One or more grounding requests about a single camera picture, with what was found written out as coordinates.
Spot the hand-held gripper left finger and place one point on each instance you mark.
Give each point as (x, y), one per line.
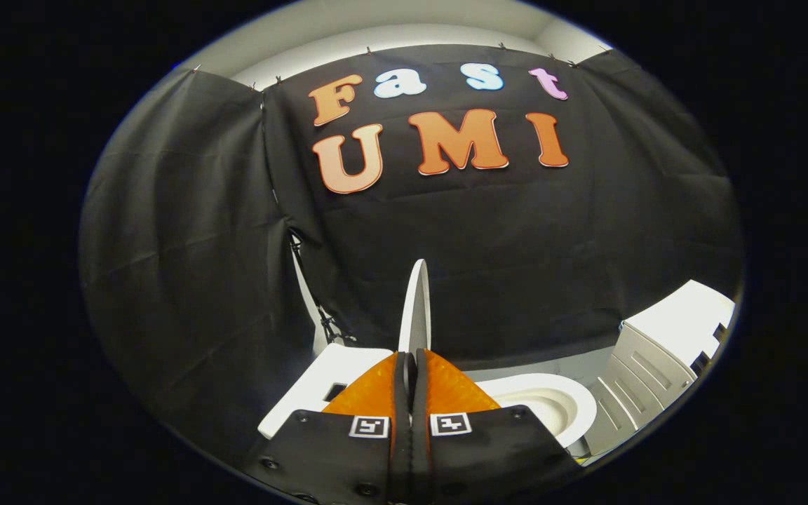
(401, 435)

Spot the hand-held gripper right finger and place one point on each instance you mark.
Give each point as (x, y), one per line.
(421, 435)

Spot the white pole stand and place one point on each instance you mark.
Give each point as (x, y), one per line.
(308, 298)

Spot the white drawer cabinet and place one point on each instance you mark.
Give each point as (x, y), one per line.
(632, 379)

